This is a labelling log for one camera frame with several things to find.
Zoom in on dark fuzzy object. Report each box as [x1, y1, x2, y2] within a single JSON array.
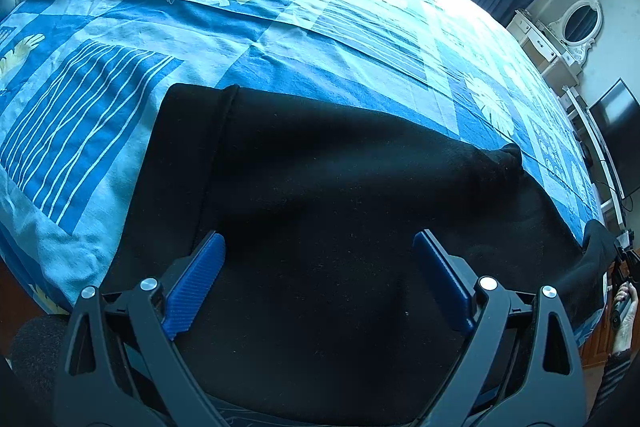
[[7, 314, 71, 408]]

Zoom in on black pants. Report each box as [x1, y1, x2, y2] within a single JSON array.
[[107, 83, 618, 427]]

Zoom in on white television stand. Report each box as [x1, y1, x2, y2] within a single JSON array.
[[560, 84, 632, 233]]

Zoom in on oval white-framed mirror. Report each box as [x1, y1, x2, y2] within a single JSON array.
[[547, 0, 603, 65]]

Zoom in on blue patterned bed sheet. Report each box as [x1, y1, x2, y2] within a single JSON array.
[[0, 0, 608, 348]]

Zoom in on black flat television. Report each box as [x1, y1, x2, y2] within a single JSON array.
[[587, 78, 640, 198]]

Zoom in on white vanity table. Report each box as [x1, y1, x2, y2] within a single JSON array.
[[505, 9, 581, 82]]

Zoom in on person's right hand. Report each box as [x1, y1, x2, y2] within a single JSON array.
[[610, 282, 640, 355]]

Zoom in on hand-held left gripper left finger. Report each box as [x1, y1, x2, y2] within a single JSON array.
[[52, 231, 236, 427]]

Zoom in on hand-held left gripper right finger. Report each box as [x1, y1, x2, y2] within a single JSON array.
[[412, 229, 588, 427]]

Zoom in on person's right forearm striped sleeve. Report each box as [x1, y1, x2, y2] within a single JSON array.
[[597, 349, 637, 427]]

